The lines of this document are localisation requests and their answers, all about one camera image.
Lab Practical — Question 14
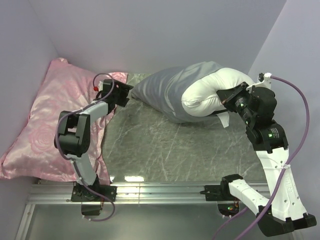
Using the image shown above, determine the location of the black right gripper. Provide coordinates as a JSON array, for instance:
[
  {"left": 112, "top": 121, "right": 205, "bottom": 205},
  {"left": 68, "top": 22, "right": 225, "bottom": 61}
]
[{"left": 217, "top": 81, "right": 255, "bottom": 125}]

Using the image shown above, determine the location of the white pillow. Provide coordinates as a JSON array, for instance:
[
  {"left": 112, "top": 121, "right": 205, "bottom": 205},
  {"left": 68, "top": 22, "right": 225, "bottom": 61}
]
[{"left": 181, "top": 67, "right": 254, "bottom": 117}]

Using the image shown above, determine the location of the grey pillowcase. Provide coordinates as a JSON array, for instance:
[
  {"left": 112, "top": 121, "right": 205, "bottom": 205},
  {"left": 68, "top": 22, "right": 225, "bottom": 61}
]
[{"left": 131, "top": 61, "right": 230, "bottom": 128}]

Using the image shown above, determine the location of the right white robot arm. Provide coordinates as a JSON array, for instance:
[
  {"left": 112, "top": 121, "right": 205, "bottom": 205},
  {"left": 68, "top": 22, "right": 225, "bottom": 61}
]
[{"left": 217, "top": 82, "right": 317, "bottom": 237}]

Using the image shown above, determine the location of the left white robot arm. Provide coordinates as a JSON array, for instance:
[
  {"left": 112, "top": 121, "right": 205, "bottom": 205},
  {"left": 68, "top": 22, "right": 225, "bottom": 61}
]
[{"left": 54, "top": 75, "right": 134, "bottom": 201}]

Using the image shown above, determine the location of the pink floral pillow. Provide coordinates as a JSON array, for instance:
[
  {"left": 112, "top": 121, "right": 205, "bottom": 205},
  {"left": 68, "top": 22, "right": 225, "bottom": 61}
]
[{"left": 0, "top": 57, "right": 130, "bottom": 183}]

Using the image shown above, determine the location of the right controller board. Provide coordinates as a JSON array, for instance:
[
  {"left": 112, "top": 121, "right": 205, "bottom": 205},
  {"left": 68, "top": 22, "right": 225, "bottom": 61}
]
[{"left": 217, "top": 203, "right": 240, "bottom": 218}]

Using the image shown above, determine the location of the left black controller box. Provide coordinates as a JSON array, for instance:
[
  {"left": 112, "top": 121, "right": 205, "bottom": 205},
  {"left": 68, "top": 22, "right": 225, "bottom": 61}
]
[{"left": 81, "top": 204, "right": 103, "bottom": 217}]

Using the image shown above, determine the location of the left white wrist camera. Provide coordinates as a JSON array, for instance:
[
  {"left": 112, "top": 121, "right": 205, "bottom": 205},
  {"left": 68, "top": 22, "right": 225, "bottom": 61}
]
[{"left": 92, "top": 80, "right": 104, "bottom": 92}]

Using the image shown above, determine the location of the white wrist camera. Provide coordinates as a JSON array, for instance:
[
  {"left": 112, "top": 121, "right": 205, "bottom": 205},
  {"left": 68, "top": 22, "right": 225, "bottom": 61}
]
[
  {"left": 246, "top": 72, "right": 272, "bottom": 93},
  {"left": 92, "top": 80, "right": 104, "bottom": 92}
]

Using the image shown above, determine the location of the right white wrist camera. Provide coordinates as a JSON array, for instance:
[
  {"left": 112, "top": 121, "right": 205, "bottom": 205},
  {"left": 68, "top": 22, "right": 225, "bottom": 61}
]
[{"left": 246, "top": 72, "right": 272, "bottom": 93}]

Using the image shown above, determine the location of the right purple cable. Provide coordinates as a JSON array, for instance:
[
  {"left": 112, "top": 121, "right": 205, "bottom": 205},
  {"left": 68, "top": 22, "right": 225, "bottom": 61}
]
[{"left": 216, "top": 76, "right": 310, "bottom": 240}]

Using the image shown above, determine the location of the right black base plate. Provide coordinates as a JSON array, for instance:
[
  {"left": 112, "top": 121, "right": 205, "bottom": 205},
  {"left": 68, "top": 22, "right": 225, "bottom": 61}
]
[{"left": 200, "top": 185, "right": 235, "bottom": 202}]

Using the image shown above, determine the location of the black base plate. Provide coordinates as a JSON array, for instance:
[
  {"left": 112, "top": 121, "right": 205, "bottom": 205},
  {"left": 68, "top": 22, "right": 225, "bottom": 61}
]
[
  {"left": 70, "top": 183, "right": 117, "bottom": 203},
  {"left": 200, "top": 185, "right": 235, "bottom": 202}
]

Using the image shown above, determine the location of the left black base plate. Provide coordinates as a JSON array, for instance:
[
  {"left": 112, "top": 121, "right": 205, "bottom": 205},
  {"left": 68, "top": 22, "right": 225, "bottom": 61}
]
[{"left": 70, "top": 183, "right": 117, "bottom": 203}]

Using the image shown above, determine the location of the aluminium mounting rail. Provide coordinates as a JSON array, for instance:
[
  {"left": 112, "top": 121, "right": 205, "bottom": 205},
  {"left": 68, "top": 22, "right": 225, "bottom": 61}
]
[{"left": 26, "top": 181, "right": 271, "bottom": 206}]

